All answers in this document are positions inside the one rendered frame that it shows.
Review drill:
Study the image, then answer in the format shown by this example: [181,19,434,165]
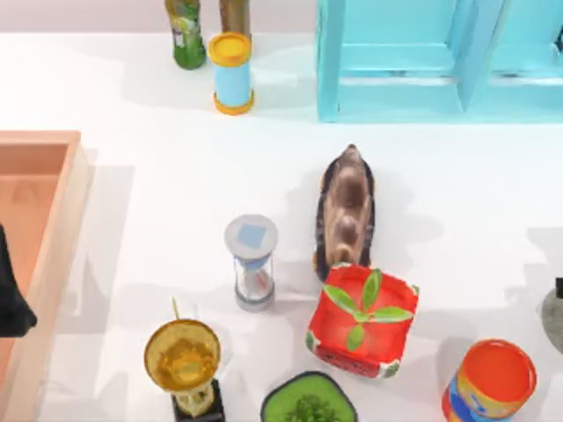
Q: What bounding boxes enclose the orange and blue can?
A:
[441,338,538,422]

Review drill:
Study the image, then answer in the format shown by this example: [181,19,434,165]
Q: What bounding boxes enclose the light blue rack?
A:
[315,0,563,124]

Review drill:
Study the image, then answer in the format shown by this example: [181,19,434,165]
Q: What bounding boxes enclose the green bottle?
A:
[165,0,208,70]

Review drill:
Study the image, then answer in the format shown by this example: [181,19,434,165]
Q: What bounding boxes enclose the salmon-coloured shallow box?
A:
[0,130,94,422]

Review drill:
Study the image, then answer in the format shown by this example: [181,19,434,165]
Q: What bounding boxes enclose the grey hourglass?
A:
[223,214,280,313]

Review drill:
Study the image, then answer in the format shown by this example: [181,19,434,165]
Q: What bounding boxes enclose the gold trophy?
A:
[143,296,226,420]

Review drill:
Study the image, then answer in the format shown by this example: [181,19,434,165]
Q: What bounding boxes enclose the brown bottle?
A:
[218,0,252,39]

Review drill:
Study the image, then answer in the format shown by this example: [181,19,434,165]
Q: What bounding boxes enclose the blue and yellow can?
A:
[208,32,256,116]

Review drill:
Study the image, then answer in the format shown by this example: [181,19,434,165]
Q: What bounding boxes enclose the red square plant pot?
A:
[305,261,420,380]

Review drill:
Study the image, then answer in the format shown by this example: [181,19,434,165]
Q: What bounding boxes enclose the black pot with green plant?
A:
[260,371,357,422]

